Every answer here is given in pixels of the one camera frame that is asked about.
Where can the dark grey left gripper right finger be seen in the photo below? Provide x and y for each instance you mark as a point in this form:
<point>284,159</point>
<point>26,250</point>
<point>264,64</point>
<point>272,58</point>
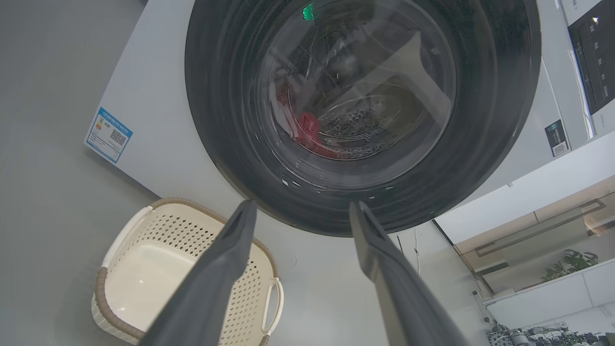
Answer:
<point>399,298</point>

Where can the green potted plant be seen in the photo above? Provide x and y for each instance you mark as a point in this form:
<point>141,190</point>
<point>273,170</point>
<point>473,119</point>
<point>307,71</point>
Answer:
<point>574,263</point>

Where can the white front-load washing machine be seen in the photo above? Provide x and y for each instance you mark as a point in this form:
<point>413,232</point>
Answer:
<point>158,96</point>

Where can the cream perforated laundry basket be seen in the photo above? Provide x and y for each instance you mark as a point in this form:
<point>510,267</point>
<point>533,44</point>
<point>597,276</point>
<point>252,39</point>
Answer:
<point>144,278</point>

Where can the black round glass washer door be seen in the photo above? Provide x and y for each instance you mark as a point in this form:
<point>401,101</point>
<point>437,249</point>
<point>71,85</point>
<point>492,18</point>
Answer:
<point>226,96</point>

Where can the small black green sticker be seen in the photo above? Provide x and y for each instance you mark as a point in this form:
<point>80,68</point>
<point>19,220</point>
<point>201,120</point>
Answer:
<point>557,138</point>

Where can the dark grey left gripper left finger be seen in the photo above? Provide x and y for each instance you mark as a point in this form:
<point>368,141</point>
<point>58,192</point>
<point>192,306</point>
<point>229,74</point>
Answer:
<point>211,288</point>

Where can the pile of grey robot parts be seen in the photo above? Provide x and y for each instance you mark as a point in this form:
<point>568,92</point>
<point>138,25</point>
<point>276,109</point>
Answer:
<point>538,336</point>

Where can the blue energy label sticker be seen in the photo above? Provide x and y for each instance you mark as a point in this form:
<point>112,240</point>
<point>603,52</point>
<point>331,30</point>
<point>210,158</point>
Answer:
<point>108,134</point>

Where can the white low cabinet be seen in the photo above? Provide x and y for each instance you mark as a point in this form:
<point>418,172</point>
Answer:
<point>552,298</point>

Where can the stainless steel washing machine drum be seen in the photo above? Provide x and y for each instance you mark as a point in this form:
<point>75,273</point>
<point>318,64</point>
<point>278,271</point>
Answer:
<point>375,120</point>

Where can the black appliance control panel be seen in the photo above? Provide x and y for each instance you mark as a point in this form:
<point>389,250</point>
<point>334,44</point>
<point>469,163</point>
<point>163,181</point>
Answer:
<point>593,62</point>

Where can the red garment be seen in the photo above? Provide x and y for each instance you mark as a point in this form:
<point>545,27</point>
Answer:
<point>307,130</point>

